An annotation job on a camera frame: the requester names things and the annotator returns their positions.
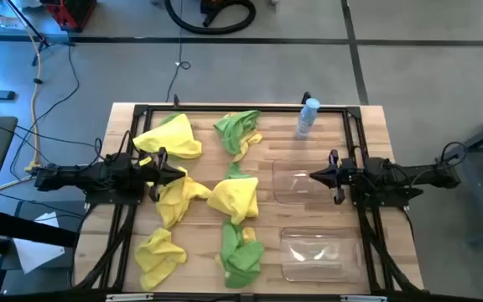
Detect yellow cable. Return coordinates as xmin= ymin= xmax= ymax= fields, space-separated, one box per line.
xmin=23 ymin=23 xmax=44 ymax=173

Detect red and black toolbox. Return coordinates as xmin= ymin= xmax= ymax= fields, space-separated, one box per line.
xmin=39 ymin=0 xmax=98 ymax=34

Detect silver metal bracket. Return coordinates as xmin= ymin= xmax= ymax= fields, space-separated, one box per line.
xmin=106 ymin=293 xmax=154 ymax=302
xmin=340 ymin=294 xmax=388 ymax=302

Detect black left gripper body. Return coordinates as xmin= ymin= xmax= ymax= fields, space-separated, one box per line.
xmin=138 ymin=147 xmax=169 ymax=203

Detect black cable bundle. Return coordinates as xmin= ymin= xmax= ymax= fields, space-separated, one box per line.
xmin=356 ymin=205 xmax=421 ymax=294
xmin=71 ymin=204 xmax=138 ymax=290

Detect black metal table frame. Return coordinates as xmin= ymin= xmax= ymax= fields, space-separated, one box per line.
xmin=71 ymin=102 xmax=425 ymax=302

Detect black tripod stand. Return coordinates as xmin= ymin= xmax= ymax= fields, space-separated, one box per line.
xmin=4 ymin=0 xmax=76 ymax=67

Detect clear plastic basket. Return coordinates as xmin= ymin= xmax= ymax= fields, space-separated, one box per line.
xmin=279 ymin=226 xmax=363 ymax=283
xmin=271 ymin=158 xmax=335 ymax=206

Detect light blue spray bottle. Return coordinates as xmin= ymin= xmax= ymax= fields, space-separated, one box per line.
xmin=294 ymin=97 xmax=321 ymax=141

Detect black floor cable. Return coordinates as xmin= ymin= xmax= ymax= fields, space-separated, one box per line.
xmin=164 ymin=0 xmax=192 ymax=104

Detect black vacuum hose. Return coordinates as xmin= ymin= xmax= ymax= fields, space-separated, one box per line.
xmin=164 ymin=0 xmax=257 ymax=36

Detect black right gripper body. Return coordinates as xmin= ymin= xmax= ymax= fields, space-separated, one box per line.
xmin=328 ymin=149 xmax=357 ymax=206

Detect white paper sheet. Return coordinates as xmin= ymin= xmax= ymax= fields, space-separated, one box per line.
xmin=12 ymin=211 xmax=66 ymax=274

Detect green microfiber towel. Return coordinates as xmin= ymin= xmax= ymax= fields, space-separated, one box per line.
xmin=224 ymin=161 xmax=252 ymax=180
xmin=218 ymin=221 xmax=265 ymax=289
xmin=157 ymin=112 xmax=183 ymax=127
xmin=213 ymin=109 xmax=262 ymax=155

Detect yellow microfiber towel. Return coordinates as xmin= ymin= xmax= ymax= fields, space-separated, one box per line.
xmin=133 ymin=227 xmax=188 ymax=292
xmin=147 ymin=165 xmax=212 ymax=230
xmin=132 ymin=112 xmax=204 ymax=160
xmin=241 ymin=226 xmax=257 ymax=245
xmin=206 ymin=175 xmax=260 ymax=226
xmin=231 ymin=130 xmax=263 ymax=164

